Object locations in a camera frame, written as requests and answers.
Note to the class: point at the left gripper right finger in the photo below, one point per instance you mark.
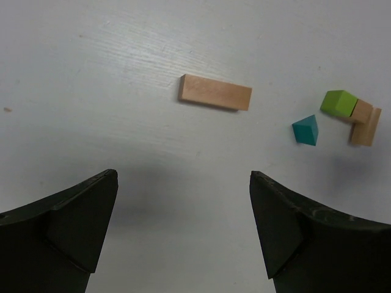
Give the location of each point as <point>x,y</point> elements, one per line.
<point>310,247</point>

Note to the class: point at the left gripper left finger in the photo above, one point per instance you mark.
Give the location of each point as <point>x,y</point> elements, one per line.
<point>54,244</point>

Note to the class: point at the teal wooden triangle block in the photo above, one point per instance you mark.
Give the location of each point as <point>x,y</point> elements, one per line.
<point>306,131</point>

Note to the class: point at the natural wooden arch block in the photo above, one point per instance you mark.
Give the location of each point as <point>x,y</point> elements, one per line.
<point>363,133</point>

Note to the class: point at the small natural wooden block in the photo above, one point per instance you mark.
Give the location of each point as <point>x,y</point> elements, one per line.
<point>361,112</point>

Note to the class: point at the green wooden cube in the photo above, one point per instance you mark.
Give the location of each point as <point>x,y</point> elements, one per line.
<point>339,103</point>

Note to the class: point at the long natural wooden block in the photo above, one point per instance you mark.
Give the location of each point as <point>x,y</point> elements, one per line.
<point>210,92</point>

